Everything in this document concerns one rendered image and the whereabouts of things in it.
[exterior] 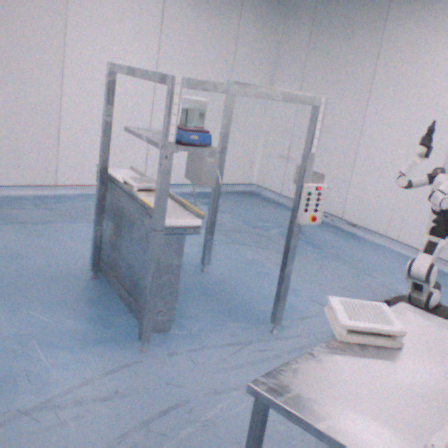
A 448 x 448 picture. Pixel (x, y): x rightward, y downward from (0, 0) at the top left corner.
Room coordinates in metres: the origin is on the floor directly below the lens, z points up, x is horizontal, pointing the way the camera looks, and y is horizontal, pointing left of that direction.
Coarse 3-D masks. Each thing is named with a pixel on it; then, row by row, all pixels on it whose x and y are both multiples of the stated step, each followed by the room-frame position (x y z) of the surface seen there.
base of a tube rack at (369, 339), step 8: (328, 312) 1.90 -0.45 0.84; (328, 320) 1.87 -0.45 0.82; (336, 320) 1.84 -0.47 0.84; (336, 328) 1.77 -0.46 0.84; (336, 336) 1.74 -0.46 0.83; (344, 336) 1.72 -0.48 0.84; (352, 336) 1.72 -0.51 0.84; (360, 336) 1.73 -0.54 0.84; (368, 336) 1.74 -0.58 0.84; (376, 336) 1.75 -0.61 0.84; (384, 336) 1.76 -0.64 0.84; (392, 336) 1.78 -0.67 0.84; (368, 344) 1.73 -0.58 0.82; (376, 344) 1.73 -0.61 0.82; (384, 344) 1.73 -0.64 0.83; (392, 344) 1.73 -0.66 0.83; (400, 344) 1.73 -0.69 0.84
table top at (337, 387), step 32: (416, 320) 2.02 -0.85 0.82; (320, 352) 1.62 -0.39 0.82; (352, 352) 1.65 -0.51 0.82; (384, 352) 1.69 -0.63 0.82; (416, 352) 1.73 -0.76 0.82; (256, 384) 1.36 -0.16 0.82; (288, 384) 1.39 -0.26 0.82; (320, 384) 1.42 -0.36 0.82; (352, 384) 1.44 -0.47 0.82; (384, 384) 1.47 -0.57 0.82; (416, 384) 1.51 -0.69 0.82; (288, 416) 1.26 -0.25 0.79; (320, 416) 1.25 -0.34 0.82; (352, 416) 1.28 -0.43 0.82; (384, 416) 1.30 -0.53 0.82; (416, 416) 1.33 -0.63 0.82
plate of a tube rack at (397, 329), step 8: (328, 296) 1.95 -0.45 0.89; (336, 304) 1.88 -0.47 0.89; (384, 304) 1.96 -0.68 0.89; (336, 312) 1.81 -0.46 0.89; (344, 312) 1.82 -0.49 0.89; (392, 312) 1.90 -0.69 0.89; (344, 320) 1.75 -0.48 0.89; (392, 320) 1.82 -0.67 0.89; (352, 328) 1.72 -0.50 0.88; (360, 328) 1.72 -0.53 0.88; (368, 328) 1.72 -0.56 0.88; (376, 328) 1.73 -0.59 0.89; (384, 328) 1.73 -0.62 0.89; (392, 328) 1.75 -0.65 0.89; (400, 328) 1.76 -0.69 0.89
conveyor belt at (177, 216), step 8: (112, 168) 4.05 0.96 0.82; (120, 176) 3.83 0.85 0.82; (136, 176) 3.91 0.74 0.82; (152, 200) 3.28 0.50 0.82; (168, 200) 3.36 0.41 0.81; (168, 208) 3.15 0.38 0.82; (176, 208) 3.18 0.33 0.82; (184, 208) 3.20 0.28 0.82; (168, 216) 2.97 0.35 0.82; (176, 216) 3.00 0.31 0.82; (184, 216) 3.03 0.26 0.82; (192, 216) 3.05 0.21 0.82; (168, 224) 2.89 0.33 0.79; (176, 224) 2.92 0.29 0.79; (184, 224) 2.94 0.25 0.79; (192, 224) 2.97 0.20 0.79; (200, 224) 3.00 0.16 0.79
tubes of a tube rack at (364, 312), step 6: (348, 306) 1.86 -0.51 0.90; (354, 306) 1.87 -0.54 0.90; (360, 306) 1.88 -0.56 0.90; (366, 306) 1.90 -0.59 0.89; (372, 306) 1.90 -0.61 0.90; (354, 312) 1.82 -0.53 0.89; (360, 312) 1.82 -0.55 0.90; (366, 312) 1.84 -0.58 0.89; (372, 312) 1.84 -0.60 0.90; (378, 312) 1.86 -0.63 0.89; (366, 318) 1.78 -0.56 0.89; (372, 318) 1.79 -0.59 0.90; (378, 318) 1.80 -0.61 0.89; (384, 318) 1.80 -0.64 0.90; (360, 330) 1.78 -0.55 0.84
